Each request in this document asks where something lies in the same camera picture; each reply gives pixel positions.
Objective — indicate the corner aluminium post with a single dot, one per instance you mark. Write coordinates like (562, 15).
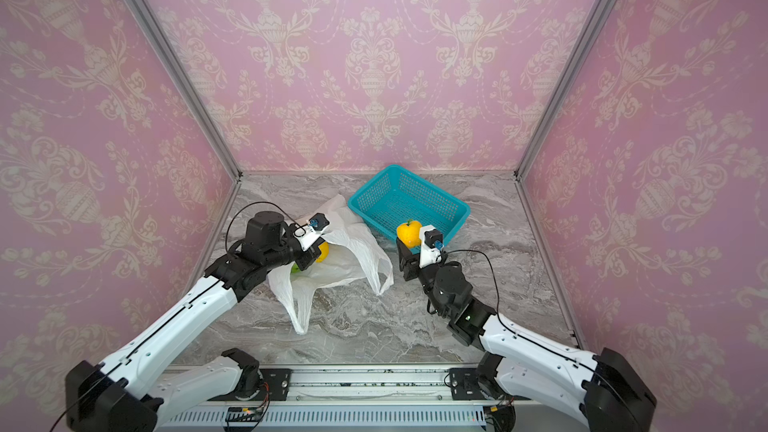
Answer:
(588, 36)
(150, 25)

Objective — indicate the right corner aluminium post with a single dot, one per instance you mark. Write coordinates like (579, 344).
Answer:
(588, 36)

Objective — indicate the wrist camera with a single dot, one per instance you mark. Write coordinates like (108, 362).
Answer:
(311, 234)
(431, 247)

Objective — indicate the white plastic bag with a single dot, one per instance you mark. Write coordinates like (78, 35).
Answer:
(354, 255)

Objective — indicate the yellow bell pepper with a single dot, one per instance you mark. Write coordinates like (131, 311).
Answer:
(409, 233)

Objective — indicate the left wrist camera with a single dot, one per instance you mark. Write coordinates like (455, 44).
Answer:
(311, 234)

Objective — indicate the left corner aluminium post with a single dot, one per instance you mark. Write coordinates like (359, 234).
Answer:
(150, 25)

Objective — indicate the teal plastic basket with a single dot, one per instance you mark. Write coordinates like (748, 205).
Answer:
(396, 195)

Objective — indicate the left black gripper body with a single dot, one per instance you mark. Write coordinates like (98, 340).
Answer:
(286, 253)

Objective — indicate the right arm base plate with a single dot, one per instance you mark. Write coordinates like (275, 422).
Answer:
(465, 385)

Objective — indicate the yellow fruit in bag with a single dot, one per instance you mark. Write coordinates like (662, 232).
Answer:
(324, 249)

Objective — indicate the aluminium front rail frame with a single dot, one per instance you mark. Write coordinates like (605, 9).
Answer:
(348, 389)

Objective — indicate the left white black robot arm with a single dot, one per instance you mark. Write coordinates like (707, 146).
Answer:
(126, 391)

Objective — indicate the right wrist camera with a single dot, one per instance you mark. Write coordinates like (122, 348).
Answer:
(431, 247)

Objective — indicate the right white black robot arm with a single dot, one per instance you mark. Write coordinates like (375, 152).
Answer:
(601, 390)

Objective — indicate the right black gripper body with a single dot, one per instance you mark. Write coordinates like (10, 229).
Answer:
(409, 260)

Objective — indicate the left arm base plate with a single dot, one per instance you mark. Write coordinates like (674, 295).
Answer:
(270, 384)

